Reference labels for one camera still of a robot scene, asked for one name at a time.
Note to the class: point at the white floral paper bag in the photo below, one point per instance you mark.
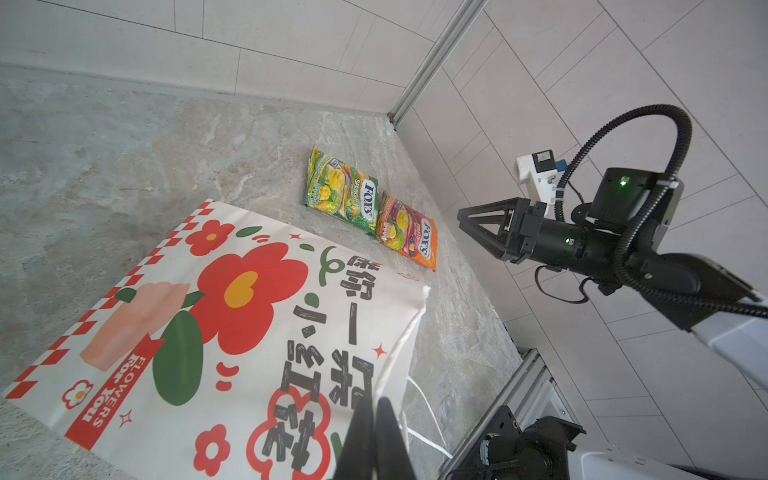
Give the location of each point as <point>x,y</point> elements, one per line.
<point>237,349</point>

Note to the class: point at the aluminium right corner post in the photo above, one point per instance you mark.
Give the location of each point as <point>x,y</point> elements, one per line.
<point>450,37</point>

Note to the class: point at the orange Fox's candy packet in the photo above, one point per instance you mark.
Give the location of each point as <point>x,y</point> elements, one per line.
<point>407,231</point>

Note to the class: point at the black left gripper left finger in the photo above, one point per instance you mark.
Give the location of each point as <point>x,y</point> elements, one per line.
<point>357,460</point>

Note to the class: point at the green Fox's candy packet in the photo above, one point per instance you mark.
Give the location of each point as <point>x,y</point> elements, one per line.
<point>340,190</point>

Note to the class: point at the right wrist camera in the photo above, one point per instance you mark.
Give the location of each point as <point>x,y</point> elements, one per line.
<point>539,173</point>

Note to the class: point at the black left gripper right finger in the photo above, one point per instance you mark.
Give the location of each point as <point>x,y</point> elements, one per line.
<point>392,459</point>

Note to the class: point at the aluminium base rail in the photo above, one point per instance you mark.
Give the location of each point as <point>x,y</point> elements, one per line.
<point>530,394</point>

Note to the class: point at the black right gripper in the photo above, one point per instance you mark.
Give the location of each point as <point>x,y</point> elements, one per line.
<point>515,230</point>

